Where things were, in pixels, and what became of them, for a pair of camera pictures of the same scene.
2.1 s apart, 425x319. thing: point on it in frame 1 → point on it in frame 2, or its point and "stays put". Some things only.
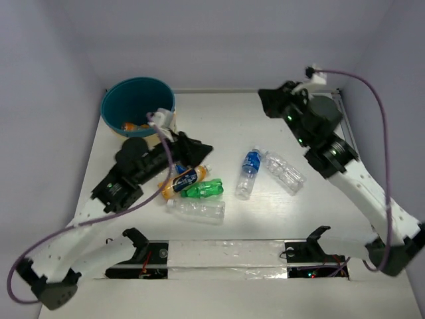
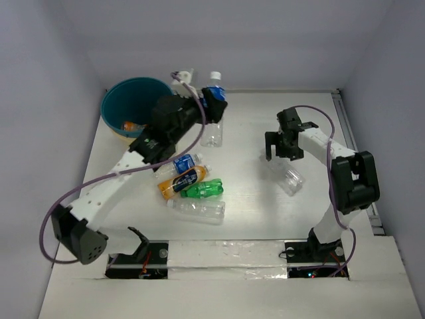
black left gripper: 181,150 → 208,106
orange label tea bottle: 131,126 stays put
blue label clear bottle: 250,169 → 212,135
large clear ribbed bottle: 291,178 stays put
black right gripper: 272,99 → 273,137
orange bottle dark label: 174,185 stays put
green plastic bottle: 210,188 stays put
